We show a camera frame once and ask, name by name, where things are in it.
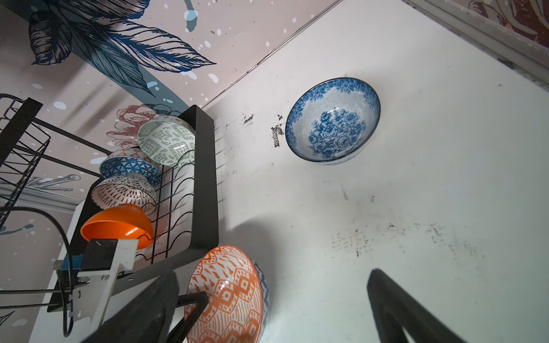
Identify black wire dish rack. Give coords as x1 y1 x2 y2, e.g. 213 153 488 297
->
1 94 219 294

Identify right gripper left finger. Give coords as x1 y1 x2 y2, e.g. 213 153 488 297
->
84 272 180 343

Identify red and blue patterned bowl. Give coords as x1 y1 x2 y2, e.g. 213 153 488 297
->
186 245 270 342

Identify dark blue patterned bowl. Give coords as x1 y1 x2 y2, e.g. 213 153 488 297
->
100 147 162 187

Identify blue floral ceramic bowl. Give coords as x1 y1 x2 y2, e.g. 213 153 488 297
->
285 77 381 164

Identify grey green patterned bowl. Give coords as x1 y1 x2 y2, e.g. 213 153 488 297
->
137 116 195 167

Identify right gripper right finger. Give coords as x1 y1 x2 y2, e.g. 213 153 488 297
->
367 269 463 342

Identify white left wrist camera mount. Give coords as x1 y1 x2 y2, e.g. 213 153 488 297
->
53 239 139 336

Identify white maroon patterned bowl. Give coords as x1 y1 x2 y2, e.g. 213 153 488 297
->
91 173 157 215

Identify orange plastic bowl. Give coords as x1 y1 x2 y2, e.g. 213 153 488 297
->
80 204 154 250

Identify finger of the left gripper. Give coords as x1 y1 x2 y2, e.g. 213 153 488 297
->
164 291 210 343

